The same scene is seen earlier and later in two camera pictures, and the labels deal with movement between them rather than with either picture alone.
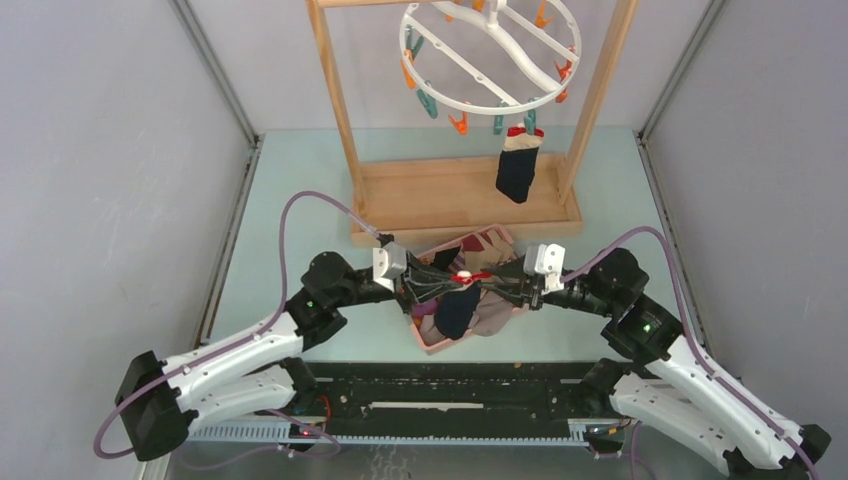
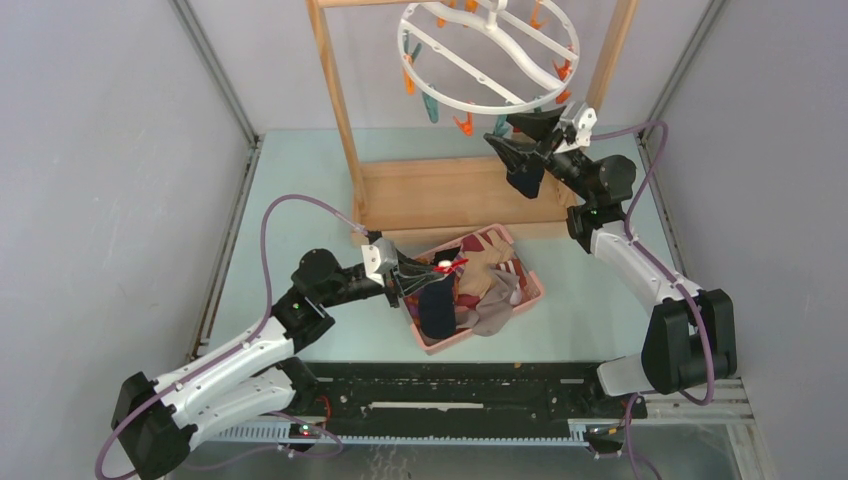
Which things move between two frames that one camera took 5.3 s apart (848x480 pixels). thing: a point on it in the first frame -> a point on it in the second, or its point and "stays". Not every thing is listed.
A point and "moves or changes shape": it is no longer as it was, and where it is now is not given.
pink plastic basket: x=467 y=306 stays
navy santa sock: x=454 y=310 moves or changes shape
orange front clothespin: x=461 y=126 stays
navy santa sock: x=518 y=161 moves or changes shape
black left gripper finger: x=437 y=289 -> x=414 y=283
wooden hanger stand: x=420 y=201 stays
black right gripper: x=520 y=294 -> x=538 y=124
